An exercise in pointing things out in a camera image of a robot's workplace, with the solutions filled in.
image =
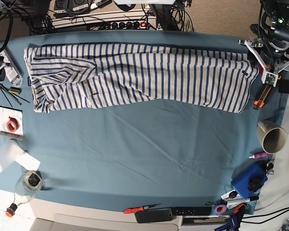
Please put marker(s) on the black remote control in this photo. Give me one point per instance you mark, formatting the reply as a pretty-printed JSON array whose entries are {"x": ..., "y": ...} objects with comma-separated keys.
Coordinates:
[{"x": 191, "y": 211}]

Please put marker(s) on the red handled screwdriver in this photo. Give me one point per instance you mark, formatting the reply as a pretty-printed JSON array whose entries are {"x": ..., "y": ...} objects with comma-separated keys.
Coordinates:
[{"x": 137, "y": 209}]

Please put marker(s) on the black smartphone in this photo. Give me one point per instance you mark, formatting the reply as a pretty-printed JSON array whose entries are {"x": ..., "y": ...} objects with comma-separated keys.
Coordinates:
[{"x": 154, "y": 215}]

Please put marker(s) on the black power strip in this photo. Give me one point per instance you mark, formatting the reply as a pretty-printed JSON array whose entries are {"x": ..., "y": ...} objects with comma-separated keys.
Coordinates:
[{"x": 122, "y": 25}]

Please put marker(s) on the red tape roll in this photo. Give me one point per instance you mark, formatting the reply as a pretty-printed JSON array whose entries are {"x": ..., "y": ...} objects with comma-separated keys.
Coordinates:
[{"x": 12, "y": 125}]

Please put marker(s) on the blue table cloth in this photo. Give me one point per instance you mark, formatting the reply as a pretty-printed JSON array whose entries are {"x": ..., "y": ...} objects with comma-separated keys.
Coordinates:
[{"x": 160, "y": 152}]

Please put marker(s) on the blue black spring clamp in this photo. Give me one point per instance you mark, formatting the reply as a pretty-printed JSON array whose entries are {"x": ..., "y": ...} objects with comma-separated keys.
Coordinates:
[{"x": 234, "y": 221}]

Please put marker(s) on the pink white small tube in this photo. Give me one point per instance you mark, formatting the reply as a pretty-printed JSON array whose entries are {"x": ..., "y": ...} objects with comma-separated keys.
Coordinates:
[{"x": 259, "y": 155}]

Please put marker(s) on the black square block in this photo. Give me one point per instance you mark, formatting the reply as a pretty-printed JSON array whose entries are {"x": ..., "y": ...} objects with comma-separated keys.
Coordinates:
[{"x": 283, "y": 86}]

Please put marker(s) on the beige ceramic mug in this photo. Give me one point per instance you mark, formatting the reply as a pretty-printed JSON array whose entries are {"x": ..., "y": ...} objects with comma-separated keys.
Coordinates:
[{"x": 271, "y": 136}]

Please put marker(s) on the black zip ties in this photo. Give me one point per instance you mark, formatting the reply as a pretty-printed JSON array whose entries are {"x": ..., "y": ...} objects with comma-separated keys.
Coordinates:
[{"x": 15, "y": 97}]

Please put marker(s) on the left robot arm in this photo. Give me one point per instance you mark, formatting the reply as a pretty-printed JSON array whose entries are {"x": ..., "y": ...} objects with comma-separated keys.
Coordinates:
[{"x": 271, "y": 46}]

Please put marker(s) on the black marker pen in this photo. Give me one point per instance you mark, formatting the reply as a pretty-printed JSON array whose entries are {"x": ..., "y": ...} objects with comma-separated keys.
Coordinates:
[{"x": 239, "y": 201}]

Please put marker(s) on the blue white striped T-shirt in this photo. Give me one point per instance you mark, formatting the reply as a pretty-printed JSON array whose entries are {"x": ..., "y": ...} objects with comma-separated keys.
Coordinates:
[{"x": 102, "y": 75}]

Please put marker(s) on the orange black utility knife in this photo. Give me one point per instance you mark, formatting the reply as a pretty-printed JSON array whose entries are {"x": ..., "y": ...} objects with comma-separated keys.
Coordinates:
[{"x": 261, "y": 96}]

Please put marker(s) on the blue box with black knob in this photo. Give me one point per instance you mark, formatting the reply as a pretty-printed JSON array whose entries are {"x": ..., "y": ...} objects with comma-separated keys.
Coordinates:
[{"x": 249, "y": 181}]

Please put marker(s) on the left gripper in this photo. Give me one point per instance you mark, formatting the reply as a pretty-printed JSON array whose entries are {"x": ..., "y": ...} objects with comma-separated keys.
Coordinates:
[{"x": 273, "y": 62}]

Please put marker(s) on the purple tape roll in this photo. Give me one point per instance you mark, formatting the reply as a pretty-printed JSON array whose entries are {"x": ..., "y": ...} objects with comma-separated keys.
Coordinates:
[{"x": 220, "y": 209}]

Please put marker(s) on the white packaged device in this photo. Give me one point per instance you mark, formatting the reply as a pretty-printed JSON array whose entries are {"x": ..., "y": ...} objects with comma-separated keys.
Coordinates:
[{"x": 12, "y": 73}]

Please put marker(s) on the clear glass bottle orange cap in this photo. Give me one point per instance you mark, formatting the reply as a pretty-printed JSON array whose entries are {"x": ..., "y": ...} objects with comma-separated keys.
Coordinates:
[{"x": 26, "y": 188}]

